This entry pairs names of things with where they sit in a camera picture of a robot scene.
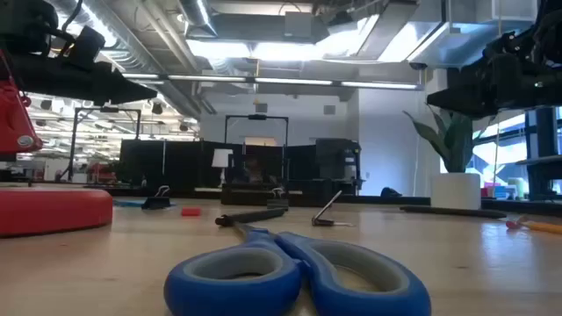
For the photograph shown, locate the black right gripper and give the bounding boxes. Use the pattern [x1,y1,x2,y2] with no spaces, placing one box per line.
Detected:
[426,65,562,119]

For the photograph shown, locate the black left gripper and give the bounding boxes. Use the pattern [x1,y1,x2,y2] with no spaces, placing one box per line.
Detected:
[7,54,158,107]

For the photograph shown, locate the blue sticky note pad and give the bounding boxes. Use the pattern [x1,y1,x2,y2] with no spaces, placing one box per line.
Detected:
[112,199,177,208]

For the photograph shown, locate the yellow pencil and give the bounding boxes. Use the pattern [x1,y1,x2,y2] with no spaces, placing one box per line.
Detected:
[504,218,562,235]

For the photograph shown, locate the blue-handled scissors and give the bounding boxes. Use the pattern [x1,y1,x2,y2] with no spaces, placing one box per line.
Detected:
[163,221,432,316]

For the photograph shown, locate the red machine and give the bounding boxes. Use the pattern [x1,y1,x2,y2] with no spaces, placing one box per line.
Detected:
[87,162,118,184]

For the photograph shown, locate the green plant in white pot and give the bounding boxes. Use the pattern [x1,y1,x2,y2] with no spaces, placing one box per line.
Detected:
[402,104,500,211]

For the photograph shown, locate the white table lamp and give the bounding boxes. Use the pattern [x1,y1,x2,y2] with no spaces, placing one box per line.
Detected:
[211,147,234,188]

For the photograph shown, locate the black cabinet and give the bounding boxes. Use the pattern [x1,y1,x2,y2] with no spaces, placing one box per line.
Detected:
[314,138,364,197]

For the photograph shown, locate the red desk lamp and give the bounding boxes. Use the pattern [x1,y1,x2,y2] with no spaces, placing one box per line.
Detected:
[0,47,114,238]

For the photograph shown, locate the person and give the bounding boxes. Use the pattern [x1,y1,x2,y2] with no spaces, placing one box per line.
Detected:
[243,157,276,185]

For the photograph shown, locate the ceiling light bar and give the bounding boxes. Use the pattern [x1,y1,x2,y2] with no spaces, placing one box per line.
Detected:
[121,73,418,90]

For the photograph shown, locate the black rig frame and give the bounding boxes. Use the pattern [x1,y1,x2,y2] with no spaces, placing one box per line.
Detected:
[224,114,290,176]
[67,106,142,182]

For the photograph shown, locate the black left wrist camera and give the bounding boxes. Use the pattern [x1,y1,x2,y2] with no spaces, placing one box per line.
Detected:
[65,25,106,71]

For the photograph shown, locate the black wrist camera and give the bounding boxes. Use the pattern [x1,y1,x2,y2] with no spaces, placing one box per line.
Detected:
[480,31,535,75]
[65,25,106,71]

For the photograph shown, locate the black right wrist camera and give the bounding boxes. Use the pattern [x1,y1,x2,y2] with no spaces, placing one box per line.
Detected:
[480,31,535,75]

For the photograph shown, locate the black support post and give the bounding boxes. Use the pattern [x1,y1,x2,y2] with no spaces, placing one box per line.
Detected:
[524,106,562,202]

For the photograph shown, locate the black partition wall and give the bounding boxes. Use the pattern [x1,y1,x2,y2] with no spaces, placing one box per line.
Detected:
[119,139,317,194]

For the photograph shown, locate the black aluminium table frame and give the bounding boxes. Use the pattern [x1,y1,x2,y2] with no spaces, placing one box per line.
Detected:
[302,192,562,217]

